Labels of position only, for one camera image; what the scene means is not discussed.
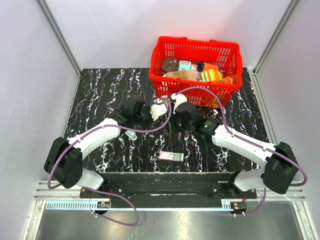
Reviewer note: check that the teal label box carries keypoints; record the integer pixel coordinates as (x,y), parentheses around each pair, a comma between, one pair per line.
(184,65)

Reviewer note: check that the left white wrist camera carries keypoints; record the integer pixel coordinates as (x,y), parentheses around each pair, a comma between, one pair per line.
(159,108)

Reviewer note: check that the staples box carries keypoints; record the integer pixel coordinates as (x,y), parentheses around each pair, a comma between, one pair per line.
(171,156)

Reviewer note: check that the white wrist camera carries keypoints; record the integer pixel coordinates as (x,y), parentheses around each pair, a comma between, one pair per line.
(178,99)
(159,108)

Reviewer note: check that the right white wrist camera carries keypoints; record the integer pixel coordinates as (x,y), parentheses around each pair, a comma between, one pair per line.
(178,99)

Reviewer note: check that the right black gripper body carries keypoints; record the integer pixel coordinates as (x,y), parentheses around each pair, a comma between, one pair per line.
(179,123)

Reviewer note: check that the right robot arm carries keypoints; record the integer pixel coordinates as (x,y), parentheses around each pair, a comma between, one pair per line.
(277,163)

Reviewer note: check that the yellow green striped box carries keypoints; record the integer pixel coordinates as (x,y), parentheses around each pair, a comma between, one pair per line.
(211,75)

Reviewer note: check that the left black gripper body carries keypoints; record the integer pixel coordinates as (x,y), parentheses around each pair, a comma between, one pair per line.
(144,119)

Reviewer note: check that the small light blue stapler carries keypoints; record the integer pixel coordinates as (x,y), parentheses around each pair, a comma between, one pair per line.
(131,135)

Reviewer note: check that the red plastic basket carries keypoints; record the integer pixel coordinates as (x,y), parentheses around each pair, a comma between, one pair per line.
(224,54)

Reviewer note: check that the brown round sponge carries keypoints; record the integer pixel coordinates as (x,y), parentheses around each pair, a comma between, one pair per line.
(169,65)

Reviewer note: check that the orange bottle blue cap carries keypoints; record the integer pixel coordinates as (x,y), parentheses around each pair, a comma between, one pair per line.
(204,66)

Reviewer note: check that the cardboard box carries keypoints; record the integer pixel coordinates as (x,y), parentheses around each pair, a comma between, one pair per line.
(183,75)

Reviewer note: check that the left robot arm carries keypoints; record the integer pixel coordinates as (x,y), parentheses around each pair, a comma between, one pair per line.
(64,163)

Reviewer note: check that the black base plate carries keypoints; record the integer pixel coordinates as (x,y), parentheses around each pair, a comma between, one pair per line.
(186,191)

